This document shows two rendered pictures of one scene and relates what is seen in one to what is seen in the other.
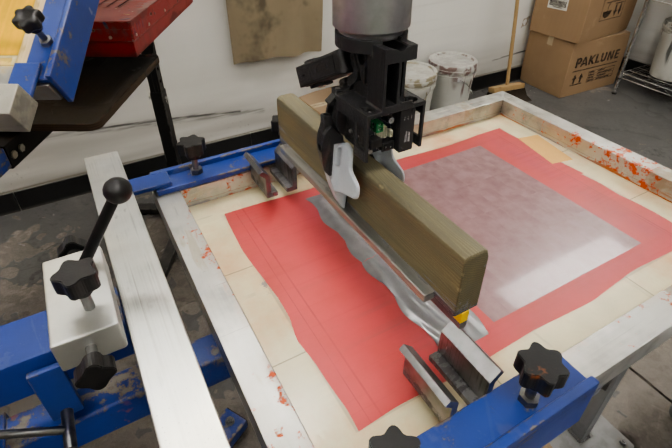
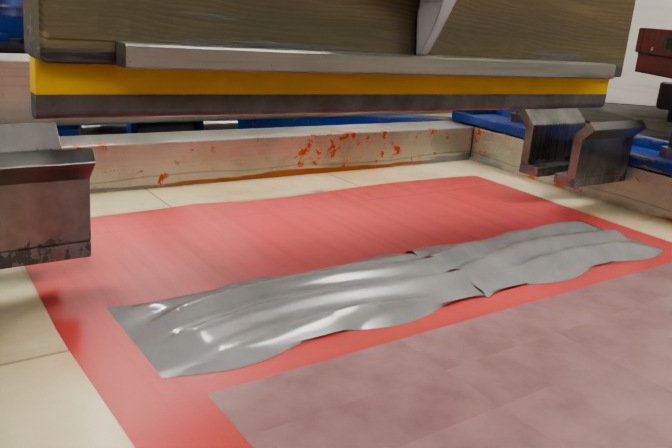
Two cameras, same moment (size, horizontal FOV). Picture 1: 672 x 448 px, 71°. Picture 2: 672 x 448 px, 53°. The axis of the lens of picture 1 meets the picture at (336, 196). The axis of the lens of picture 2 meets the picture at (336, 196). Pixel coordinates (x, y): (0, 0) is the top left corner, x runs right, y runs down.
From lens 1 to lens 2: 0.67 m
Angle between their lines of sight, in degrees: 75
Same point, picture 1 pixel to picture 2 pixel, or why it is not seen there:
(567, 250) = not seen: outside the picture
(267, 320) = (240, 190)
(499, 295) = (328, 426)
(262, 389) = (78, 140)
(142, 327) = not seen: hidden behind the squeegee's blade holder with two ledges
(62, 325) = not seen: hidden behind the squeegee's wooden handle
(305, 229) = (478, 217)
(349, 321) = (232, 235)
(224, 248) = (392, 174)
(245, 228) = (449, 184)
